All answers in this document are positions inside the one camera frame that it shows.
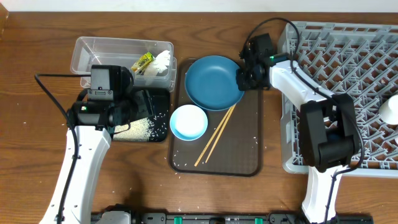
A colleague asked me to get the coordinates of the wooden chopstick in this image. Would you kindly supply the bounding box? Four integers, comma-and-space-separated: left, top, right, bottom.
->
205, 105, 236, 163
194, 109, 229, 167

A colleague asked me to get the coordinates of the yellow green snack wrapper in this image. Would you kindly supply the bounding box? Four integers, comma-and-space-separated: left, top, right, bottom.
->
131, 52, 154, 73

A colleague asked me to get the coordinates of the dark blue plate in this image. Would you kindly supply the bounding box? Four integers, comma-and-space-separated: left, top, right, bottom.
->
184, 55, 244, 111

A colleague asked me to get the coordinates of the light blue small bowl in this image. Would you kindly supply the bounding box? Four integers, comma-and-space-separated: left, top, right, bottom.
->
169, 105, 208, 141

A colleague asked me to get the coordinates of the white cup pink inside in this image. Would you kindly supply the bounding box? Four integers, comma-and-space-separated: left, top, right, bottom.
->
379, 95, 398, 125

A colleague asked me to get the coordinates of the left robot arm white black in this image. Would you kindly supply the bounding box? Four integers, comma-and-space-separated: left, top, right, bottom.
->
40, 65, 154, 223

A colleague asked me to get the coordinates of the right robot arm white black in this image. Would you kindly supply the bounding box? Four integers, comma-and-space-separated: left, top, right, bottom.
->
236, 34, 360, 223

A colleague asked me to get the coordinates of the black waste tray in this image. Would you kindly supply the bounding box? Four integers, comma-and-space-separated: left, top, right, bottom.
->
111, 86, 171, 143

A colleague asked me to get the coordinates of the clear plastic waste bin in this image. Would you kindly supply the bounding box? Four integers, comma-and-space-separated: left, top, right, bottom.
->
70, 37, 177, 92

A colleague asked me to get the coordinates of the grey dishwasher rack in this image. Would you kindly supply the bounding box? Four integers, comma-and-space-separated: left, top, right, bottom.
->
277, 21, 397, 179

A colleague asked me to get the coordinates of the pile of white rice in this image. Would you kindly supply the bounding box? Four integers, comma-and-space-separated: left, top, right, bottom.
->
113, 115, 167, 142

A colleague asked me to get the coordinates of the crumpled white tissue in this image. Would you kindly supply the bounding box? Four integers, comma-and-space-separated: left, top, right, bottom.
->
144, 50, 170, 77

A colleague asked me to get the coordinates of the brown serving tray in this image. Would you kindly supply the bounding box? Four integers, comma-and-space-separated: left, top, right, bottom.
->
169, 59, 262, 177

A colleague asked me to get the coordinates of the black rail with green clips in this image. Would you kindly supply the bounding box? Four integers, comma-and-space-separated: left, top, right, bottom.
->
93, 203, 374, 224

